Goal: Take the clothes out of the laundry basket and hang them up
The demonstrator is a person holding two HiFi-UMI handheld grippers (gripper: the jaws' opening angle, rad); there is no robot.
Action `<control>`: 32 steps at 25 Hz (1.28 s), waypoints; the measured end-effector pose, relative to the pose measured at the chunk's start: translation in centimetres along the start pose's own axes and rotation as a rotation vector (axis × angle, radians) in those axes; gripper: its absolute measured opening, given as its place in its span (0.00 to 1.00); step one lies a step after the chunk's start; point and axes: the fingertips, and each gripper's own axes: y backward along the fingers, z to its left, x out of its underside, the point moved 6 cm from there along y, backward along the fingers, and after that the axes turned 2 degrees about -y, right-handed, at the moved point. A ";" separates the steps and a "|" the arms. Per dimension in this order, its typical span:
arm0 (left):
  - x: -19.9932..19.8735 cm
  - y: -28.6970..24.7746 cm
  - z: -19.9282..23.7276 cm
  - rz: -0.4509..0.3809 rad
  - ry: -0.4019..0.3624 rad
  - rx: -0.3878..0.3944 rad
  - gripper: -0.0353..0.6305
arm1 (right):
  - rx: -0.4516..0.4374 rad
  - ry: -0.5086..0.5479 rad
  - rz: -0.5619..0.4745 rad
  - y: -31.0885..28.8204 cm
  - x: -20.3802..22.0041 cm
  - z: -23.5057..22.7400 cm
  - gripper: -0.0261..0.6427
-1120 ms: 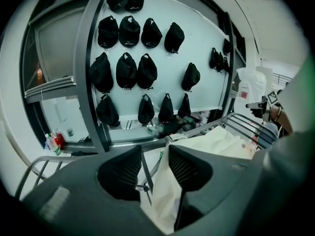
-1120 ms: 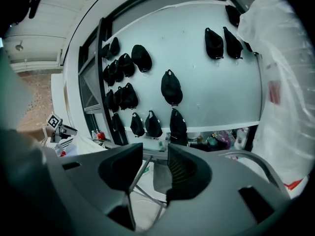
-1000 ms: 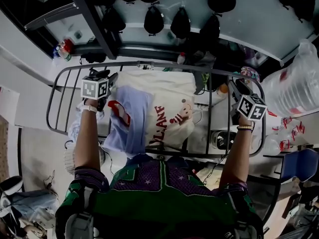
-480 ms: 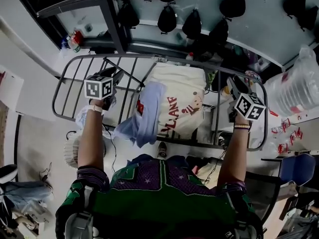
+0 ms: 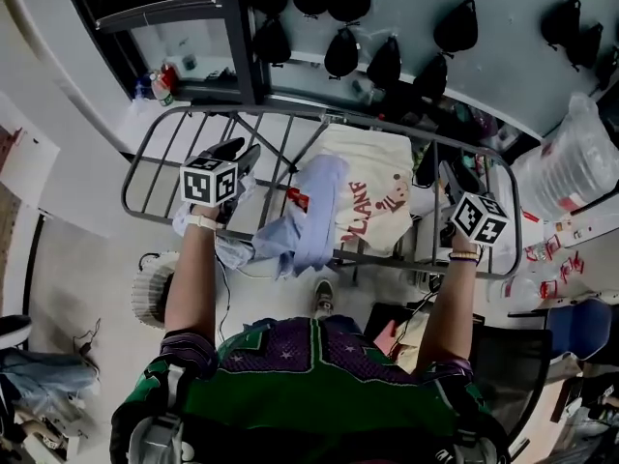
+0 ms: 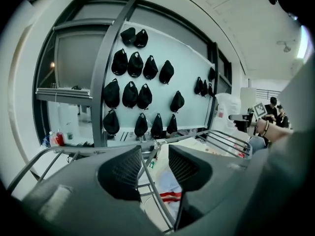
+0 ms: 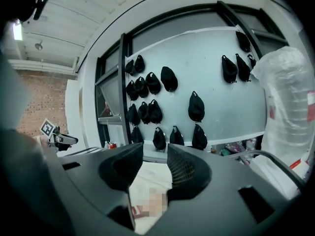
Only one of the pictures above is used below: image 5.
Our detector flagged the green label clear bottle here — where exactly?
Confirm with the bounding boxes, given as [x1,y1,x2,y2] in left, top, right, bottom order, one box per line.
[150,71,174,108]

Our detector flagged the light blue shirt clothes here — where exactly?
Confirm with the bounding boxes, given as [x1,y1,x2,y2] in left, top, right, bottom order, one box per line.
[251,154,350,279]

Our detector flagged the person's right forearm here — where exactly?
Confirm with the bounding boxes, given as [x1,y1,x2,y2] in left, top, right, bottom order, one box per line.
[416,251,478,371]

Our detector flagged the person's left shoe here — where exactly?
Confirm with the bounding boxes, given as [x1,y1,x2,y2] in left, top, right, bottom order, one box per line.
[312,278,336,318]

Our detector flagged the cream printed T-shirt clothes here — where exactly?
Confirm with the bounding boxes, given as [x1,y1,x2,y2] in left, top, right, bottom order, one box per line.
[316,126,415,255]

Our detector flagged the pile of red white packets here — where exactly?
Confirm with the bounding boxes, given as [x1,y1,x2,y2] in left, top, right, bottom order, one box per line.
[500,215,596,304]

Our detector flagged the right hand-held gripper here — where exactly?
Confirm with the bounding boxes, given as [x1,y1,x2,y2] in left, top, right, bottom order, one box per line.
[438,160,512,250]

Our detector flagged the large clear water bottle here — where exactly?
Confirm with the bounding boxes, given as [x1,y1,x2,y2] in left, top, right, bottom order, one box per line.
[512,92,619,221]

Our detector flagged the black office chair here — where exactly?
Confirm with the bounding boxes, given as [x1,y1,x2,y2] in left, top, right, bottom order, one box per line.
[362,302,555,449]

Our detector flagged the blue chair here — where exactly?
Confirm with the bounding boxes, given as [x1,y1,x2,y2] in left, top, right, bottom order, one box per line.
[545,297,615,362]

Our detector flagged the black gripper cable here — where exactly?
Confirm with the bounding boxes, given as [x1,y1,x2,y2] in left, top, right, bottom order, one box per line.
[217,248,232,345]

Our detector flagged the grey metal drying rack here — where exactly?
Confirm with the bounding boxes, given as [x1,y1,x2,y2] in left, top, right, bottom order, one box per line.
[120,105,523,279]

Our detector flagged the grey harness strap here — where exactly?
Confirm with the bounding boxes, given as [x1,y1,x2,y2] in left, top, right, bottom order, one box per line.
[128,413,188,464]

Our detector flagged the person's left forearm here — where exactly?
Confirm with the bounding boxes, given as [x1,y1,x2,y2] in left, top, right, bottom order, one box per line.
[163,227,223,342]

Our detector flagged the red flat box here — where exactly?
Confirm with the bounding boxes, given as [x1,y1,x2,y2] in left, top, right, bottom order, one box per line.
[371,319,402,357]

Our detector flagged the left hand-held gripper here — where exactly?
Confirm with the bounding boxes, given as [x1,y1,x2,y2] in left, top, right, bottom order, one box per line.
[179,136,262,224]

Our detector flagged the green purple mesh jersey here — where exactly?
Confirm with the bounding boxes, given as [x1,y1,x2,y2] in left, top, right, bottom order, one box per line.
[109,316,509,464]

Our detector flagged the red bottle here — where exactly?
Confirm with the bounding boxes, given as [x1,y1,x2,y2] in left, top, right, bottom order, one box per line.
[161,63,181,94]

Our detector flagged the dark blue shorts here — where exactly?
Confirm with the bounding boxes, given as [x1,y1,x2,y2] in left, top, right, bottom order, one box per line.
[328,314,364,333]

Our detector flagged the light wooden table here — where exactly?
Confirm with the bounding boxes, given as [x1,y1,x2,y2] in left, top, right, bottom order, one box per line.
[512,369,586,458]

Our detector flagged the black window frame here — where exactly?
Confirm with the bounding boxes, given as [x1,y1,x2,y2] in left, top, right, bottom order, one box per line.
[57,0,272,108]

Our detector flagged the white ribbed laundry basket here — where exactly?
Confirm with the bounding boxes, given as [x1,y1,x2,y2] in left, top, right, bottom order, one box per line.
[131,252,183,331]

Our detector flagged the white shelf unit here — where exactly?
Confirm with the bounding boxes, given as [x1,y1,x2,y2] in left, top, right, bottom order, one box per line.
[0,89,132,241]

